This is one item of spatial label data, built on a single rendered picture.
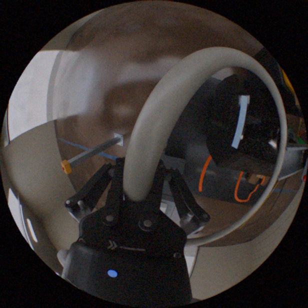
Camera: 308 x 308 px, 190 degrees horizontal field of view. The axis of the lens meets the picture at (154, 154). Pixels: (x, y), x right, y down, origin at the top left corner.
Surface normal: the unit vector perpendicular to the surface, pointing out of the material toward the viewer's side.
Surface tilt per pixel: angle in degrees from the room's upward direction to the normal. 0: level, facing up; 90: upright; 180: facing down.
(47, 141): 90
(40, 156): 90
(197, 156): 0
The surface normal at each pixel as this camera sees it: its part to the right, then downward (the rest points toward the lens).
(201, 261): 0.06, -0.90
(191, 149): -0.35, 0.39
